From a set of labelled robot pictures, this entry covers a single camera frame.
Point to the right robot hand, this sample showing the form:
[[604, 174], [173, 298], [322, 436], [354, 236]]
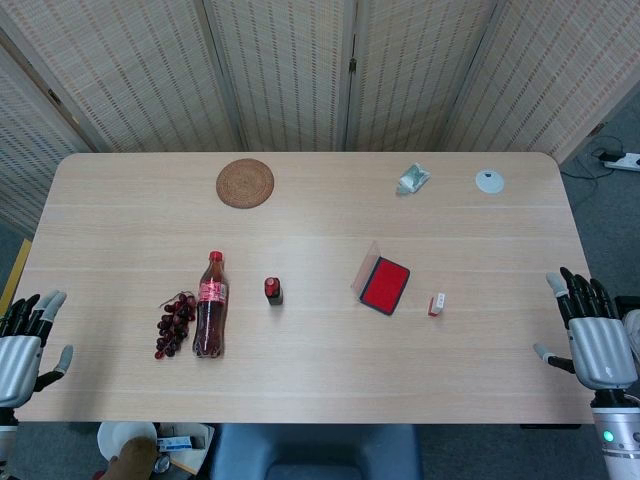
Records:
[[600, 350]]

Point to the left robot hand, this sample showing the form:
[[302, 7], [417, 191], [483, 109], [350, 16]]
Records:
[[20, 360]]

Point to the small red white stamp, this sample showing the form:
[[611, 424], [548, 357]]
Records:
[[437, 305]]

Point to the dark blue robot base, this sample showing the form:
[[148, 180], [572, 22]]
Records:
[[315, 450]]

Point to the red ink pad clear lid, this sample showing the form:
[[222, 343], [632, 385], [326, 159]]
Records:
[[385, 285]]

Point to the small red-capped bottle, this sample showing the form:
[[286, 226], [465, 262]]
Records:
[[273, 295]]

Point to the black flat device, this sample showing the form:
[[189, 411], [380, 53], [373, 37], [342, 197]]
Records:
[[631, 302]]

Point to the yellow board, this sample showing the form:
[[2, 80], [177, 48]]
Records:
[[17, 270]]

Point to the white round plate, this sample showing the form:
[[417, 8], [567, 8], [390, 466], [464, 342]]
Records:
[[117, 435]]

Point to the brown rounded object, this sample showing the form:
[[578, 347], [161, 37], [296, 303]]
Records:
[[132, 460]]

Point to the dark red grape bunch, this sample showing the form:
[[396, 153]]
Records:
[[172, 320]]

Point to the small blue white box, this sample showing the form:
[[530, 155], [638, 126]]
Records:
[[175, 444]]

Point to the white power strip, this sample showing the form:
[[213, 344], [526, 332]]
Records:
[[625, 162]]

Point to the cola bottle red cap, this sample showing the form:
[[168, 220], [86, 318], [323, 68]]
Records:
[[210, 320]]

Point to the open cardboard box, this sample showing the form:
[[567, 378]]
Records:
[[200, 440]]

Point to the crumpled tissue packet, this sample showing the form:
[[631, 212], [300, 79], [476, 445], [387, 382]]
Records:
[[413, 178]]

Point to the round woven coaster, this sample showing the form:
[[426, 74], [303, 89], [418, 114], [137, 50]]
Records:
[[245, 183]]

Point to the bamboo folding screen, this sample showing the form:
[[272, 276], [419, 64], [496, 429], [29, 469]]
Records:
[[150, 75]]

